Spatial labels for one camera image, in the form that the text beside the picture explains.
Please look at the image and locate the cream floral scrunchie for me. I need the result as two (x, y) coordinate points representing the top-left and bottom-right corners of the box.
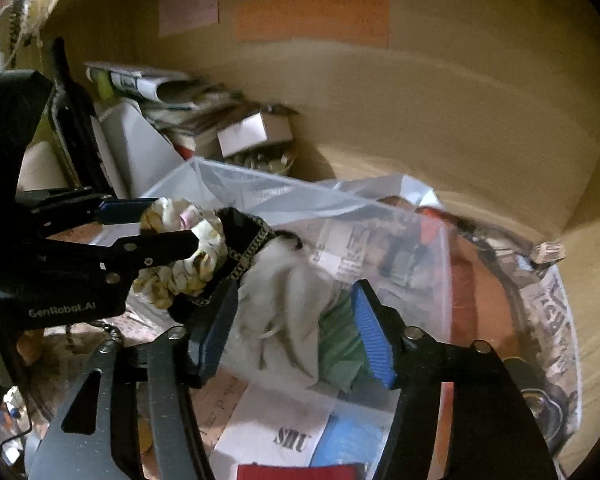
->
(131, 197), (232, 309)

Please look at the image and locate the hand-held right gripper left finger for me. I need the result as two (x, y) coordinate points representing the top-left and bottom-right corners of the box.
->
(27, 279), (241, 480)

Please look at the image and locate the pink paper note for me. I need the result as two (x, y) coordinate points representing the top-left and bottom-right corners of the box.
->
(158, 0), (220, 37)

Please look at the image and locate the white printed paper sheet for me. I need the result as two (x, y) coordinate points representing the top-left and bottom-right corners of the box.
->
(211, 384), (332, 469)

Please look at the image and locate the green cloth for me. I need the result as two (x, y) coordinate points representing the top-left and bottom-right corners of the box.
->
(319, 305), (382, 393)

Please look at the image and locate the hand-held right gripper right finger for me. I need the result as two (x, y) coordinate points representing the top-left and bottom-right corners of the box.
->
(351, 279), (557, 480)

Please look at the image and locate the orange paper note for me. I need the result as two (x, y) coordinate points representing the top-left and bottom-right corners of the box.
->
(234, 0), (392, 50)

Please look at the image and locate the white plastic container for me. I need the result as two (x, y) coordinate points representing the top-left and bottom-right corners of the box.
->
(92, 102), (187, 199)

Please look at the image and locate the stack of newspapers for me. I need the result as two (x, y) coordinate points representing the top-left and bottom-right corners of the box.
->
(84, 61), (247, 152)

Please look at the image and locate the clear plastic bag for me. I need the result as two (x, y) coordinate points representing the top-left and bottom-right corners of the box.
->
(130, 156), (457, 480)

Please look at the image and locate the blue paper sheet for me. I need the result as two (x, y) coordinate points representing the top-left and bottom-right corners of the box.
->
(309, 409), (384, 469)

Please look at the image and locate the black cloth with gold chain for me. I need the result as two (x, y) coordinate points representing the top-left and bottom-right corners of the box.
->
(169, 207), (305, 327)

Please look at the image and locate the newspaper print basket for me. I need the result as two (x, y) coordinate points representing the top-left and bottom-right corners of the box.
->
(447, 210), (582, 463)

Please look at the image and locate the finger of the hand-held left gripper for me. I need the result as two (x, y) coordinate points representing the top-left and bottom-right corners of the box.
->
(92, 197), (157, 226)
(97, 230), (201, 282)

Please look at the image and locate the small white cardboard box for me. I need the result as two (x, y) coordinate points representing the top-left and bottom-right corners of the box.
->
(217, 109), (295, 159)

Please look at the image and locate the red book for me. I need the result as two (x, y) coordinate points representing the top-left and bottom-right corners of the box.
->
(237, 463), (367, 480)

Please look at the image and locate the small patterned tag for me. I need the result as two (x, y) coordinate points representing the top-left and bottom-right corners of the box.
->
(534, 241), (567, 264)

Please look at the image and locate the white cloth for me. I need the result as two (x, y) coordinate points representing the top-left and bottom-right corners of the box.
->
(224, 240), (342, 392)

